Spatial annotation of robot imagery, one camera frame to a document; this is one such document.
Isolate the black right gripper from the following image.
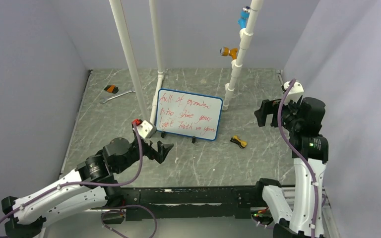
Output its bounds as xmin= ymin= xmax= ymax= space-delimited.
xmin=254 ymin=95 xmax=302 ymax=132

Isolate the yellow black eraser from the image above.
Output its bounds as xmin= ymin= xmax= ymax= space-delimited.
xmin=230 ymin=135 xmax=248 ymax=149

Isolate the blue framed whiteboard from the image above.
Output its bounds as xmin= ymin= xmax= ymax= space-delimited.
xmin=155 ymin=88 xmax=223 ymax=141

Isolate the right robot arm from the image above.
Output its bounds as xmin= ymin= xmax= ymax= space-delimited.
xmin=253 ymin=97 xmax=329 ymax=238

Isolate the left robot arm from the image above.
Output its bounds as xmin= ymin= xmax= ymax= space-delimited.
xmin=1 ymin=137 xmax=174 ymax=238

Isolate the orange nozzle fitting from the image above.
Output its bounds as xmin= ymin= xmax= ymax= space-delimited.
xmin=220 ymin=47 xmax=239 ymax=60

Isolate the silver wrench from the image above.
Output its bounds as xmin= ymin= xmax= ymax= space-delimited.
xmin=100 ymin=89 xmax=135 ymax=104

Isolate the orange black small tool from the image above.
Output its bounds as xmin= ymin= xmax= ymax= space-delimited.
xmin=104 ymin=85 xmax=119 ymax=94

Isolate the blue nozzle fitting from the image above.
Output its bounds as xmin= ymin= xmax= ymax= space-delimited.
xmin=238 ymin=6 xmax=251 ymax=29

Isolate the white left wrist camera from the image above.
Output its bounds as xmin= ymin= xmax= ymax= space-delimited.
xmin=131 ymin=119 xmax=157 ymax=139

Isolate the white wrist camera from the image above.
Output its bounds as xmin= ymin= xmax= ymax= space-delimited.
xmin=283 ymin=80 xmax=304 ymax=105
xmin=131 ymin=119 xmax=157 ymax=139

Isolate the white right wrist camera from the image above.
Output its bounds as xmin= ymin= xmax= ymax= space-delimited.
xmin=283 ymin=80 xmax=304 ymax=105

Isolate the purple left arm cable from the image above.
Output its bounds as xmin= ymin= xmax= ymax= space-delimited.
xmin=0 ymin=122 xmax=144 ymax=238

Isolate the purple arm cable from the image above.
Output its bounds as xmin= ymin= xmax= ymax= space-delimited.
xmin=0 ymin=122 xmax=144 ymax=238
xmin=277 ymin=78 xmax=319 ymax=238

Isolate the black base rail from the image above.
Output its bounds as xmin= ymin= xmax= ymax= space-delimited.
xmin=102 ymin=185 xmax=267 ymax=221

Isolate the white pvc pipe frame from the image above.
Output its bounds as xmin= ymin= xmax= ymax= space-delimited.
xmin=109 ymin=0 xmax=264 ymax=124

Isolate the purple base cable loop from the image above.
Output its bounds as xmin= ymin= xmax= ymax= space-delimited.
xmin=101 ymin=205 xmax=158 ymax=238

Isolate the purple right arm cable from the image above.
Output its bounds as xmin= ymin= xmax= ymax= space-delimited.
xmin=277 ymin=78 xmax=319 ymax=238

